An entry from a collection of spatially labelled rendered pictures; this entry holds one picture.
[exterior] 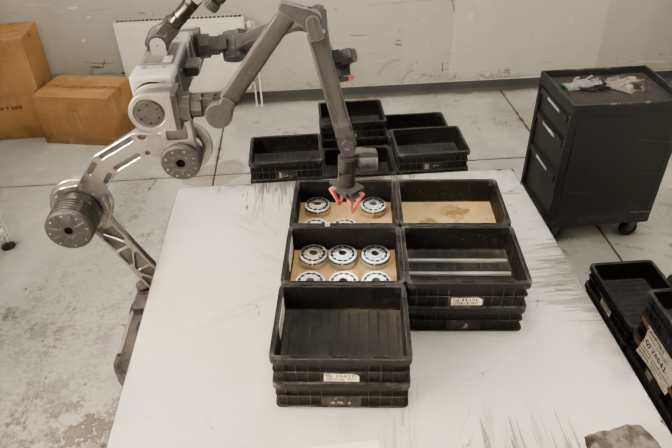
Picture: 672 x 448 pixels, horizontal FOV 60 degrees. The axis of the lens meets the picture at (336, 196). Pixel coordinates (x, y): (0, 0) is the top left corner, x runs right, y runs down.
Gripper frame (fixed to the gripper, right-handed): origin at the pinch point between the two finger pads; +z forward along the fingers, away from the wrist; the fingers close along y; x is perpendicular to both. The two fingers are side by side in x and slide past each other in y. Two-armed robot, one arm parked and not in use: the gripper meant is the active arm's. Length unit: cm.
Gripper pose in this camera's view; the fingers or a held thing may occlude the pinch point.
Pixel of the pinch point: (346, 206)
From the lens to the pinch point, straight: 194.6
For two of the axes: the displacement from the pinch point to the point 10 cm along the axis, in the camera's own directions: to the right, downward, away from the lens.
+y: -6.9, -4.1, 6.0
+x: -7.3, 4.0, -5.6
